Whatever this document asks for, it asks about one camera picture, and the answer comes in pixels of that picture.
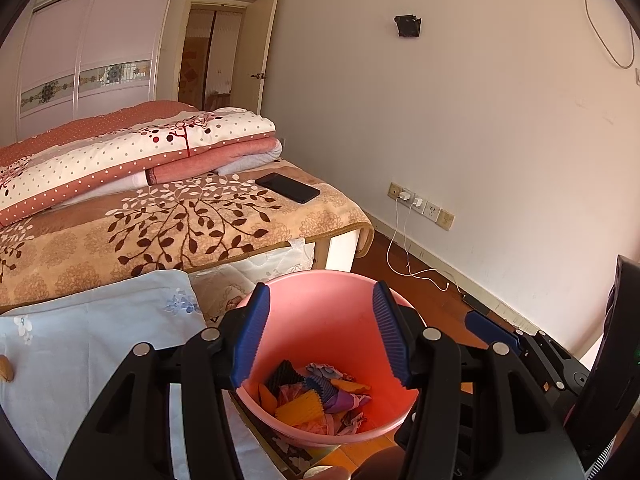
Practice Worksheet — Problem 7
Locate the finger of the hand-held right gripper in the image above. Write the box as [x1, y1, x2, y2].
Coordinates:
[465, 308, 573, 394]

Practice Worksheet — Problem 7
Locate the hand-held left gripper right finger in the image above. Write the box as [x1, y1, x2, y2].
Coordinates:
[372, 280, 586, 480]

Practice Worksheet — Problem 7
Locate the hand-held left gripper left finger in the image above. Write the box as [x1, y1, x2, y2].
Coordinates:
[56, 282, 271, 480]

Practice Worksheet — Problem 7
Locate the black foam fruit net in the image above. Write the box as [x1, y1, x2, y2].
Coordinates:
[264, 359, 306, 396]

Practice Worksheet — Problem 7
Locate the orange peel piece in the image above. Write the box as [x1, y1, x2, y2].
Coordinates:
[257, 381, 279, 415]

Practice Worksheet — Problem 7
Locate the floral wrapper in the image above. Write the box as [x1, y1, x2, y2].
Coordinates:
[302, 361, 358, 386]

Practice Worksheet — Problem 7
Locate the pink plastic bucket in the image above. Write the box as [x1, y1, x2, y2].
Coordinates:
[234, 269, 426, 451]

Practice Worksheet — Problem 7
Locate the yellow foam fruit net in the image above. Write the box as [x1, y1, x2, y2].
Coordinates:
[274, 391, 328, 428]

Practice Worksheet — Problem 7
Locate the blue foam fruit net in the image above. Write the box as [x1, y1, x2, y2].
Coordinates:
[304, 376, 333, 403]

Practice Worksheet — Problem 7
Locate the black power bank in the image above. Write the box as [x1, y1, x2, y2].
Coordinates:
[460, 292, 490, 315]

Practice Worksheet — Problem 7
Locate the white quilted mattress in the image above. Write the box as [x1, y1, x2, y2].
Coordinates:
[187, 240, 318, 326]

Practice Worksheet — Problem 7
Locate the brown leaf print blanket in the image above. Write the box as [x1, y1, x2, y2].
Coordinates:
[0, 160, 375, 311]

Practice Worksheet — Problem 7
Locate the light blue floral cloth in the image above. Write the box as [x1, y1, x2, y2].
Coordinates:
[0, 269, 281, 480]

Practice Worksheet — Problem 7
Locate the black smartphone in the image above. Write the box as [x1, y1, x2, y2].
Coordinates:
[255, 172, 321, 204]

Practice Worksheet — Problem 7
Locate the white folded sheet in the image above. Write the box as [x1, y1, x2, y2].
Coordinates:
[52, 151, 284, 207]

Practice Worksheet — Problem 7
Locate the pink folded blanket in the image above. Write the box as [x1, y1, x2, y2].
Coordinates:
[145, 139, 284, 186]

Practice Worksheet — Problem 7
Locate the polka dot tree quilt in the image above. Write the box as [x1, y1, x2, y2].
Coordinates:
[0, 101, 277, 228]

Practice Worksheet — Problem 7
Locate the hallway closet door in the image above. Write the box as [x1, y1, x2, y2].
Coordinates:
[180, 5, 246, 108]

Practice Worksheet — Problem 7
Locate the white room door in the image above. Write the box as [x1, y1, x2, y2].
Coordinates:
[247, 0, 281, 116]

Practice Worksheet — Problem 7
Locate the white sliding door wardrobe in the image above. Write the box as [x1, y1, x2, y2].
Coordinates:
[15, 0, 291, 142]

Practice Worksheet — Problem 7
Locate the striped braided cable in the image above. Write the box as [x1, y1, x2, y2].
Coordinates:
[580, 432, 621, 480]

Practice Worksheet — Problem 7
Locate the white bed frame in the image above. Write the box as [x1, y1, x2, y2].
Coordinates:
[314, 227, 360, 275]

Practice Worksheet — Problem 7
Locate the white charging cable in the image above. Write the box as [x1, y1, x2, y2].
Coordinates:
[385, 199, 463, 293]

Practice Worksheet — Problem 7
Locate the wall socket strip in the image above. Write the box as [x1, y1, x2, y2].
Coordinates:
[389, 182, 456, 232]

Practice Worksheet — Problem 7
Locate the black wall bracket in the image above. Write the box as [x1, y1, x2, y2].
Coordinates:
[394, 12, 422, 39]

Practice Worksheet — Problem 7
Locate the grey wall cable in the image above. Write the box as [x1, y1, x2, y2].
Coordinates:
[581, 0, 637, 69]

